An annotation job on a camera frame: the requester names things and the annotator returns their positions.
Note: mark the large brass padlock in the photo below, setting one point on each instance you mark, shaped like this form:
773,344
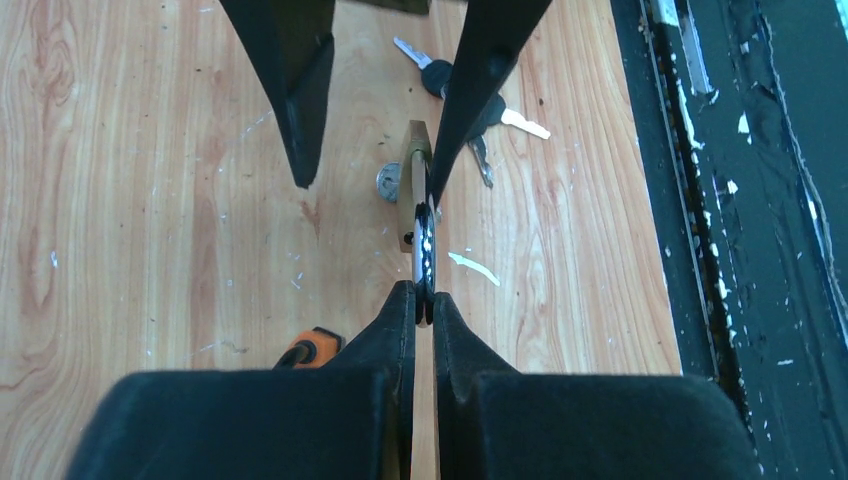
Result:
416,216

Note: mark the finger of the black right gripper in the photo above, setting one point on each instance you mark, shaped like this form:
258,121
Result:
291,48
493,35

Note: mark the orange black Opel padlock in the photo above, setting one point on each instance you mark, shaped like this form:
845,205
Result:
311,349

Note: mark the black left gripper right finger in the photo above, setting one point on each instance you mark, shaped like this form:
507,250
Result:
495,422

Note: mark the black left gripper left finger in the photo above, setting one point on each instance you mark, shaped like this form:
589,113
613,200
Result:
349,419

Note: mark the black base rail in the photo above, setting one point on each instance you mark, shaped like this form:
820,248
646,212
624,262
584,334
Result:
741,118

